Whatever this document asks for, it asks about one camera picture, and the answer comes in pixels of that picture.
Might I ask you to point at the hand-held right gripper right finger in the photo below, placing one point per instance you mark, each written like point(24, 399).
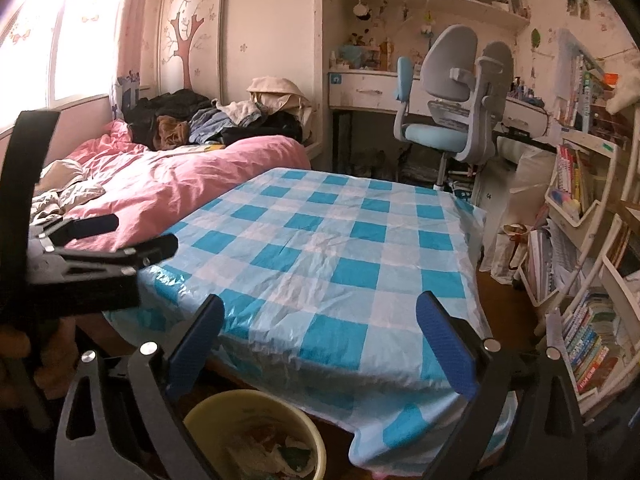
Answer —
point(447, 347)

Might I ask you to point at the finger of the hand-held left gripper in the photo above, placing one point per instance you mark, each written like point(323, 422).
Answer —
point(92, 225)
point(155, 250)

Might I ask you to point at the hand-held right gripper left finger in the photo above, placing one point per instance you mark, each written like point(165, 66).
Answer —
point(197, 345)

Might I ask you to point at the yellow plastic bin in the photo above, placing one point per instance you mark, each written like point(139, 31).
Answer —
point(210, 415)

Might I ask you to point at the green scrap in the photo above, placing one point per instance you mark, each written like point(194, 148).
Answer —
point(296, 456)

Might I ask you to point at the person's left hand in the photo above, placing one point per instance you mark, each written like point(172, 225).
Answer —
point(57, 355)

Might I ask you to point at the beige crumpled cloth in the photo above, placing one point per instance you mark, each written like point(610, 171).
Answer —
point(65, 190)

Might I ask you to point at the pink duvet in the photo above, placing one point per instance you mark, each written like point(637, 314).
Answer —
point(175, 185)

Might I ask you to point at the beige tote bag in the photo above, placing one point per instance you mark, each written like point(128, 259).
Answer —
point(512, 255)

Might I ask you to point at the brown garment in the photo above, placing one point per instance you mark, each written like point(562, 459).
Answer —
point(170, 132)

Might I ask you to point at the flat white tissue paper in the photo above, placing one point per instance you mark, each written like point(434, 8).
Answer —
point(260, 462)

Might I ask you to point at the blue castle cutout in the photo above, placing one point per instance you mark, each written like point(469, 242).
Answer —
point(127, 95)

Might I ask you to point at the row of colourful books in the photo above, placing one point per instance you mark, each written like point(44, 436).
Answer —
point(590, 345)

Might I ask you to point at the blue checked tablecloth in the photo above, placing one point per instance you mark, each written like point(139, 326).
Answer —
point(325, 270)

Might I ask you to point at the pile of dark clothes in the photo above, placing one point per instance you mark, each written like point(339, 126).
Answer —
point(180, 105)

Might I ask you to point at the white book rack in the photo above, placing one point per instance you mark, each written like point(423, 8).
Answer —
point(590, 210)
point(615, 280)

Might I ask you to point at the window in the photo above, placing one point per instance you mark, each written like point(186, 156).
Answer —
point(55, 35)

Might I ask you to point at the beige folded cloth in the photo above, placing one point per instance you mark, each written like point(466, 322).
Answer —
point(277, 92)

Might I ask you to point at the pink curtain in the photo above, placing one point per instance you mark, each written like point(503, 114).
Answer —
point(135, 20)

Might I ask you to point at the grey and blue desk chair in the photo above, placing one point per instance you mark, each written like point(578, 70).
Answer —
point(450, 80)

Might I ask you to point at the white desk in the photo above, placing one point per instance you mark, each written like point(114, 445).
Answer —
point(370, 90)

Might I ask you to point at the pink tree wall decal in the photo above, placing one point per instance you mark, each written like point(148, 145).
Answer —
point(187, 45)

